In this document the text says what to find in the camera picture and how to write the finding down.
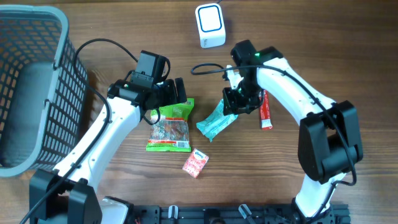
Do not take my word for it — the red snack stick packet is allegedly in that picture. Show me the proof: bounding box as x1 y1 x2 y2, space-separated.
259 90 273 130

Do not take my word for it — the green gummy candy bag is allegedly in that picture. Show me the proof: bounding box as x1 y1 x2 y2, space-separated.
146 98 195 152

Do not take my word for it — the teal snack packet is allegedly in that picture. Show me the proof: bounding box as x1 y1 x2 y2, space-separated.
197 99 238 142

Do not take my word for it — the red tissue pack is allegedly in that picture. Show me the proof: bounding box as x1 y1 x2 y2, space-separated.
182 149 209 178

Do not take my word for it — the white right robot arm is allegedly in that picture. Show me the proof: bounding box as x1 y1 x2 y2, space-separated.
223 40 363 223

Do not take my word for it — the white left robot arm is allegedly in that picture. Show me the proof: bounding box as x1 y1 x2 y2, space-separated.
21 50 187 223

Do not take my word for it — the white barcode scanner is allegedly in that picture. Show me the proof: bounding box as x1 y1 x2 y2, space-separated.
195 3 226 49

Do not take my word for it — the grey plastic shopping basket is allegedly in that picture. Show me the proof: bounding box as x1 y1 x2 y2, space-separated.
1 5 87 177

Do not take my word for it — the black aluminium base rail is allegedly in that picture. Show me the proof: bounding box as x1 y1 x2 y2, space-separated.
132 203 352 224

